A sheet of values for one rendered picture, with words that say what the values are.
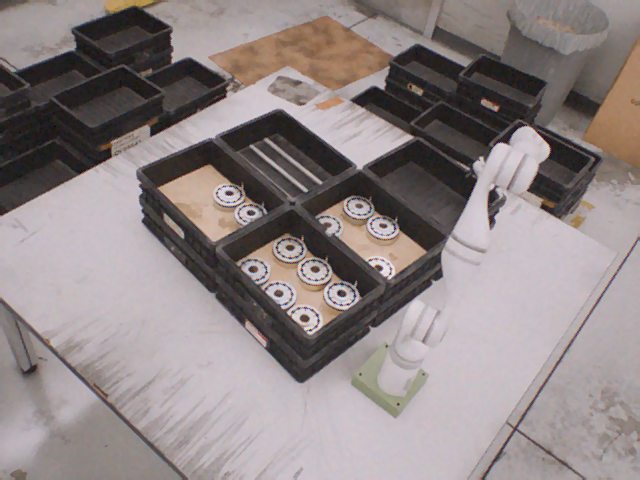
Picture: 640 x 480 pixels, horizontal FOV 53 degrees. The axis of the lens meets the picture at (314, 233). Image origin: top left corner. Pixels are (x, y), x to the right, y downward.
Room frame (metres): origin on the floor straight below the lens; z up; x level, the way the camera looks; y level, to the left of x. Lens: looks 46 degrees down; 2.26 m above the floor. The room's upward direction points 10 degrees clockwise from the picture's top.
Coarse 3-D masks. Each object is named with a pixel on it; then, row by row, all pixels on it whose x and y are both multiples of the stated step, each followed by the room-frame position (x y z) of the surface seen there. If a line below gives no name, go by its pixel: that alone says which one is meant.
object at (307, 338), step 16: (288, 208) 1.39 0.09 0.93; (256, 224) 1.30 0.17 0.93; (224, 256) 1.16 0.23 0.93; (352, 256) 1.24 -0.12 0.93; (240, 272) 1.11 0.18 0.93; (368, 272) 1.19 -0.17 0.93; (256, 288) 1.07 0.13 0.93; (384, 288) 1.15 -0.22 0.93; (272, 304) 1.02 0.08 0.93; (288, 320) 0.98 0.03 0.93; (336, 320) 1.01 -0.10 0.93; (304, 336) 0.94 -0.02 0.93; (320, 336) 0.96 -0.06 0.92
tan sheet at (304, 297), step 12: (264, 252) 1.29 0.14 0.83; (276, 264) 1.25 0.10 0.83; (276, 276) 1.20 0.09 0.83; (288, 276) 1.21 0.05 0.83; (336, 276) 1.24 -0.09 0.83; (300, 288) 1.18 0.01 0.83; (300, 300) 1.13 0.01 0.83; (312, 300) 1.14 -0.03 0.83; (324, 312) 1.10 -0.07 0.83; (324, 324) 1.06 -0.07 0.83
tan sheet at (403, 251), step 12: (336, 204) 1.55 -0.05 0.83; (336, 216) 1.50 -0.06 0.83; (348, 228) 1.45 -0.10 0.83; (360, 228) 1.46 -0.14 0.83; (348, 240) 1.40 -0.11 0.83; (360, 240) 1.41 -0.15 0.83; (396, 240) 1.44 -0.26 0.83; (408, 240) 1.45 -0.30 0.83; (360, 252) 1.36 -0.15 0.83; (372, 252) 1.37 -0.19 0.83; (384, 252) 1.38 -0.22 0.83; (396, 252) 1.39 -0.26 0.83; (408, 252) 1.40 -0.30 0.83; (420, 252) 1.40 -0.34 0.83; (396, 264) 1.34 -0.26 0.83; (408, 264) 1.34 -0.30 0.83
